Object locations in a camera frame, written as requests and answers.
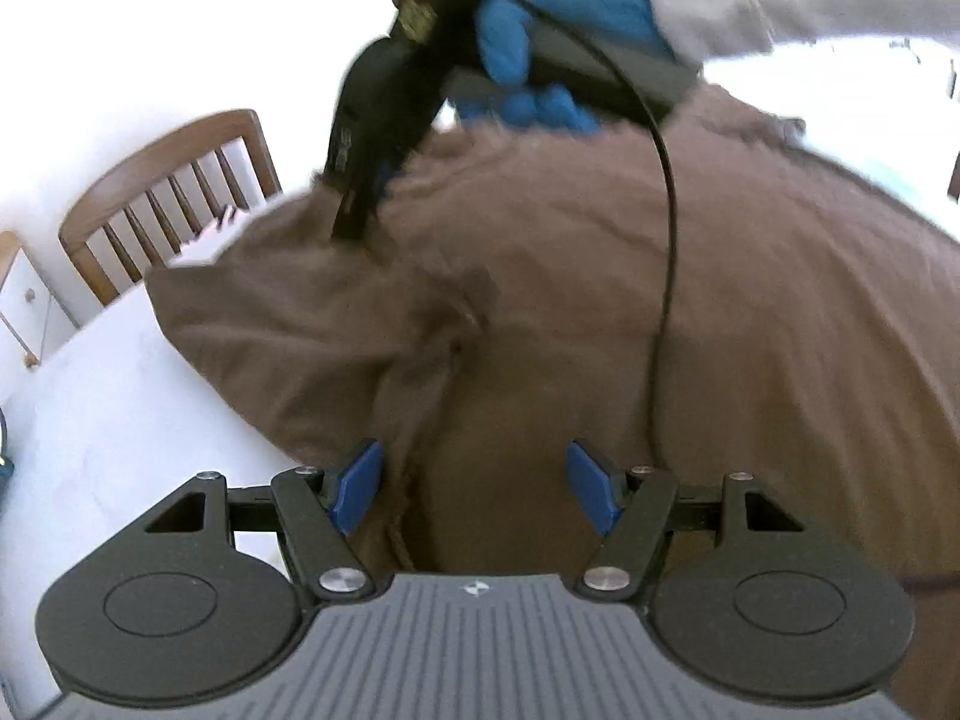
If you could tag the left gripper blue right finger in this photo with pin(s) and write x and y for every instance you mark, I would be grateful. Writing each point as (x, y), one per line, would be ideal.
(596, 484)

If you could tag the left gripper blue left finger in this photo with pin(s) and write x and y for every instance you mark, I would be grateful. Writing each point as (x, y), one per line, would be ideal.
(355, 487)

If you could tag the brown t-shirt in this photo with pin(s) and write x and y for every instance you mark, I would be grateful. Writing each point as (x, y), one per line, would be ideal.
(600, 329)

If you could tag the blue gloved right hand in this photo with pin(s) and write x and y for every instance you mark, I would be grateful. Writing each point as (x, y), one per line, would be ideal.
(530, 50)

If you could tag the pink item on chair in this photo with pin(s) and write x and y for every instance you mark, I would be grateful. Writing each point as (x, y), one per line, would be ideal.
(231, 216)

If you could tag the far wooden chair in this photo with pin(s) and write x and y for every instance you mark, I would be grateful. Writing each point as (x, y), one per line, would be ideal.
(147, 208)

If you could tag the wooden sideboard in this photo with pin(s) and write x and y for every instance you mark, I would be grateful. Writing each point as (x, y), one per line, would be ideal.
(34, 323)

